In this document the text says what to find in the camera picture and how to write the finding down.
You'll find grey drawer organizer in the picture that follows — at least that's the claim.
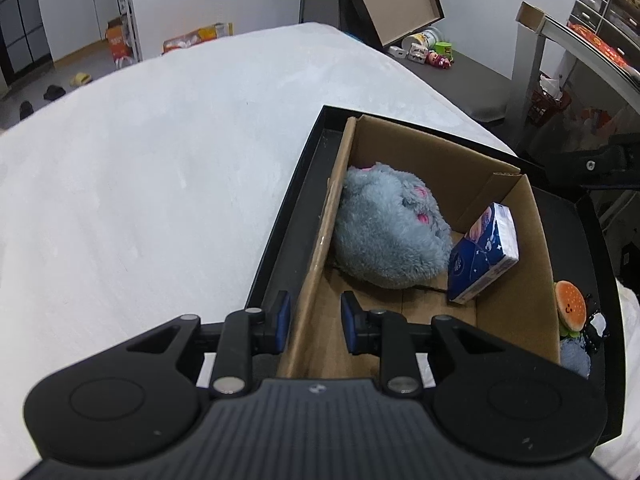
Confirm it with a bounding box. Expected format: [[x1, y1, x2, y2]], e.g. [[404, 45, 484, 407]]
[[567, 0, 639, 68]]

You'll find grey plush toy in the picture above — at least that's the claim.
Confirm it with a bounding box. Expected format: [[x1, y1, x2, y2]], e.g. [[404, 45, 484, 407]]
[[333, 162, 452, 289]]

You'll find hamburger plush toy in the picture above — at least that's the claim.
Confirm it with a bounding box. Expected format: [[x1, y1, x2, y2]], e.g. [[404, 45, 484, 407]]
[[554, 281, 587, 336]]

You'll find blue tissue pack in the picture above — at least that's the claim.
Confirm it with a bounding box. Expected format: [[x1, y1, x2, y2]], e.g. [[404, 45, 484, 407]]
[[447, 203, 520, 304]]

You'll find yellow slipper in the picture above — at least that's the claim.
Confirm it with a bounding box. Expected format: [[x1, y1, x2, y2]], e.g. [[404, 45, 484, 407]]
[[70, 73, 92, 88]]

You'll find blue denim soft piece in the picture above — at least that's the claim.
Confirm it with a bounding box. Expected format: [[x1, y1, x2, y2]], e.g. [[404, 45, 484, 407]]
[[560, 336, 591, 379]]

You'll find brown cardboard box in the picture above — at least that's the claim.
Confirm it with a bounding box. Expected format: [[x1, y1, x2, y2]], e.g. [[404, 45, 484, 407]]
[[278, 115, 560, 378]]

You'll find orange cardboard box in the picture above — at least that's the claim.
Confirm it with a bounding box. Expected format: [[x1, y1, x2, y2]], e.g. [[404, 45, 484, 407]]
[[162, 22, 233, 54]]

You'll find black plastic tray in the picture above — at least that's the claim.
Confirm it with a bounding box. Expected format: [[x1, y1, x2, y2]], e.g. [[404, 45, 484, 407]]
[[248, 106, 626, 440]]

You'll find red doll toy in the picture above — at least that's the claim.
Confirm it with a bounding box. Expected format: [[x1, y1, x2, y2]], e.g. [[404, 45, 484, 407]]
[[426, 50, 451, 70]]

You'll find red snack package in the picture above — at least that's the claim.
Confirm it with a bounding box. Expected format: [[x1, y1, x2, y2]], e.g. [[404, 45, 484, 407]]
[[567, 22, 628, 68]]

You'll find orange paper bag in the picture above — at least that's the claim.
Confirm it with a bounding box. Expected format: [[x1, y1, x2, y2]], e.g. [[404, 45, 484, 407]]
[[105, 18, 132, 62]]

